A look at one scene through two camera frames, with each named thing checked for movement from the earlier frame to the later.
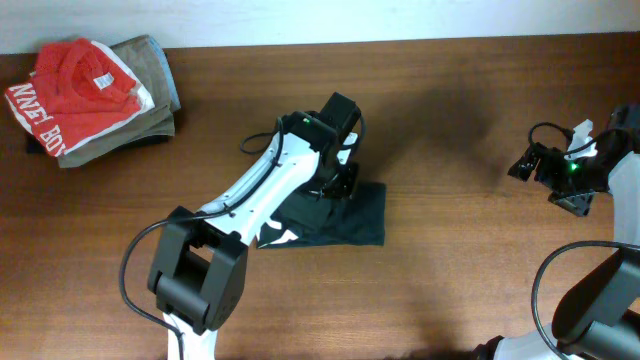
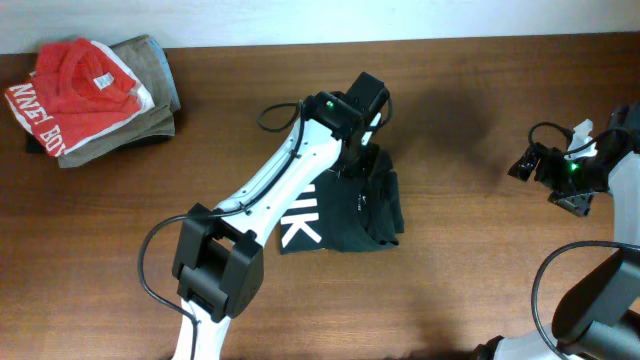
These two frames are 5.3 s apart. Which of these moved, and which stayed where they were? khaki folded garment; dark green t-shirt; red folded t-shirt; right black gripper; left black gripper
Moved: left black gripper; dark green t-shirt
Stayed: khaki folded garment; red folded t-shirt; right black gripper
